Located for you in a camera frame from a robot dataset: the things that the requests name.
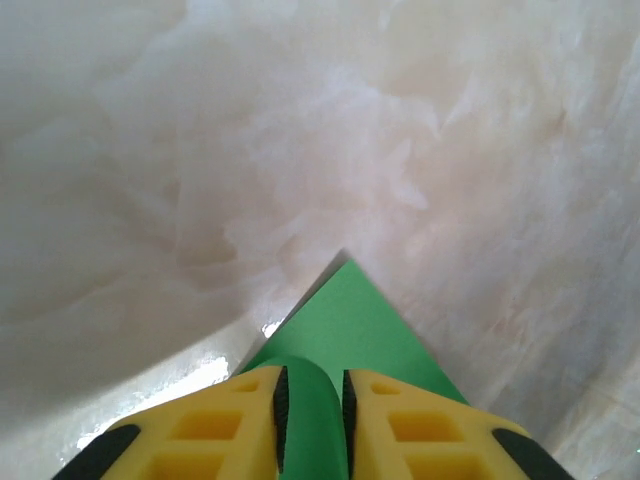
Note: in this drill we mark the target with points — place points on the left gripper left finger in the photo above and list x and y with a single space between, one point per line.
200 430

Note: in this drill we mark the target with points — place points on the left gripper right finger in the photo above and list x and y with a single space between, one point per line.
425 435

